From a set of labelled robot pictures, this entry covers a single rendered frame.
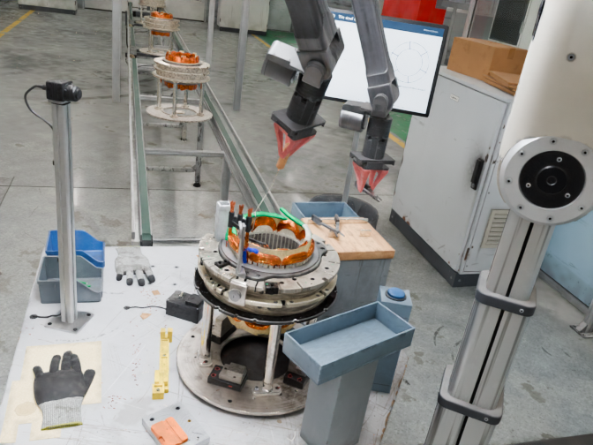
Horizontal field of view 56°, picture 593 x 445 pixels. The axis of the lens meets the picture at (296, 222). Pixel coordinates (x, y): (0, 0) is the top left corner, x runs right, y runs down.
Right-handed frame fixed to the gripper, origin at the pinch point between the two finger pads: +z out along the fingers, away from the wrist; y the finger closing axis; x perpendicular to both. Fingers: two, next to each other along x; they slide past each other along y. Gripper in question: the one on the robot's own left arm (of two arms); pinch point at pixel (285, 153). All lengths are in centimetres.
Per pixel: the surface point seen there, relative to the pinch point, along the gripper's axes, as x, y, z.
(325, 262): 17.7, -4.7, 19.3
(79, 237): -53, 9, 72
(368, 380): 42.4, 6.3, 24.0
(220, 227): -3.6, 7.9, 21.9
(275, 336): 22.2, 11.0, 30.3
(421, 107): -19, -107, 23
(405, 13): -166, -353, 78
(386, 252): 21.9, -27.6, 23.4
